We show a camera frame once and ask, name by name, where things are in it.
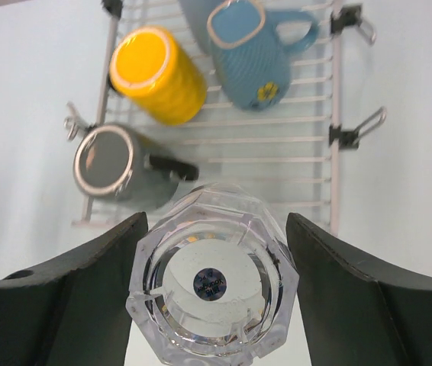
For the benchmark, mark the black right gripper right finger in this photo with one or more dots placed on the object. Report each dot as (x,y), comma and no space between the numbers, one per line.
(358,309)

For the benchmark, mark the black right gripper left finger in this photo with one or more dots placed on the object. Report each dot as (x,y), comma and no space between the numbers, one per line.
(70,310)

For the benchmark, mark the clear octagonal glass cup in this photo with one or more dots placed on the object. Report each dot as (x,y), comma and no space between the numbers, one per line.
(213,281)

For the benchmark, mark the grey ceramic mug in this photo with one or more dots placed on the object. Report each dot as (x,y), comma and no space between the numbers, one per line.
(116,164)

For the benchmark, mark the black binder clip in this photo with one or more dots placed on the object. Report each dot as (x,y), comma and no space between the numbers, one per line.
(113,7)
(349,139)
(351,16)
(75,124)

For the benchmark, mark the yellow ceramic mug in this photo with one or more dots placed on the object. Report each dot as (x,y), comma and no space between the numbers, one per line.
(152,69)

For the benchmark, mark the blue ribbed flower mug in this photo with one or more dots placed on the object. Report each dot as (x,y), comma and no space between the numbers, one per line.
(251,61)

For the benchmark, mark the light blue plain cup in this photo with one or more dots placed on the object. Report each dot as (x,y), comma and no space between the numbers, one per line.
(196,13)

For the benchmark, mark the metal wire dish rack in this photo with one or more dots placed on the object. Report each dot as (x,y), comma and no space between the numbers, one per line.
(281,154)

